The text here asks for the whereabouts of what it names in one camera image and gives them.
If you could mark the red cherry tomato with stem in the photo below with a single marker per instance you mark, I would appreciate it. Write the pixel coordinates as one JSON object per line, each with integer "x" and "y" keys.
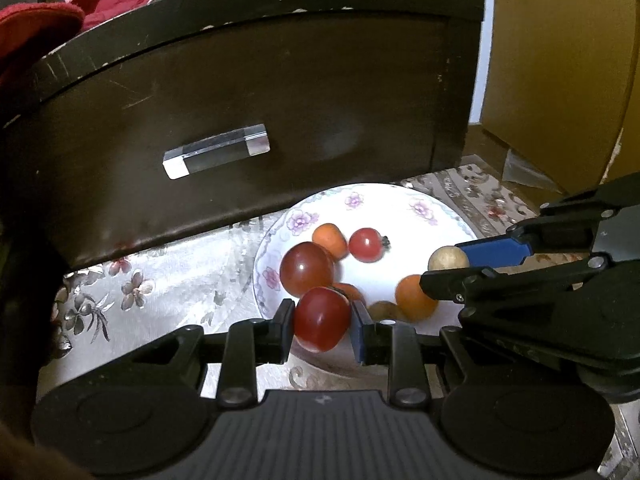
{"x": 367, "y": 244}

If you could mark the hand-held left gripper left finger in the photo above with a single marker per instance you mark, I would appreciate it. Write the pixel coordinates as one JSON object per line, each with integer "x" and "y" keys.
{"x": 287, "y": 330}

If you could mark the dark wooden nightstand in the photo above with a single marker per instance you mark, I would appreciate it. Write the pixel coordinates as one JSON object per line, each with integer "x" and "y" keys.
{"x": 325, "y": 110}

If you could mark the white floral bowl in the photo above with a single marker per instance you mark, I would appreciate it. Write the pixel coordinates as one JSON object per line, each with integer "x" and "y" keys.
{"x": 400, "y": 240}

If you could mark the large dark red tomato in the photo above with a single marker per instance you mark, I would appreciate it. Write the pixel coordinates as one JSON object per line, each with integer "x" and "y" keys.
{"x": 306, "y": 267}

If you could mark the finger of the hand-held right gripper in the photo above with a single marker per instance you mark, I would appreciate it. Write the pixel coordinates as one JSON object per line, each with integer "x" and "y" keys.
{"x": 450, "y": 282}
{"x": 492, "y": 251}

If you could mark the cardboard box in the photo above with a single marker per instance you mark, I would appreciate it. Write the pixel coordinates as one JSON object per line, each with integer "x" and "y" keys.
{"x": 560, "y": 60}

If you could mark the orange cherry tomato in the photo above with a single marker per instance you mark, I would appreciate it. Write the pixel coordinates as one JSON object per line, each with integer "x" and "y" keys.
{"x": 415, "y": 297}
{"x": 330, "y": 240}
{"x": 350, "y": 291}

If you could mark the red blanket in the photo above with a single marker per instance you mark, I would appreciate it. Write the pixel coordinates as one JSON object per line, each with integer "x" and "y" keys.
{"x": 35, "y": 35}

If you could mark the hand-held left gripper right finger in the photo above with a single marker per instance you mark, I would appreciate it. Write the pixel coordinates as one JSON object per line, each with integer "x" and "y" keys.
{"x": 359, "y": 332}

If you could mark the tan longan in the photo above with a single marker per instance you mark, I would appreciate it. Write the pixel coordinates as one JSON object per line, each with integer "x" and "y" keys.
{"x": 385, "y": 310}
{"x": 448, "y": 258}

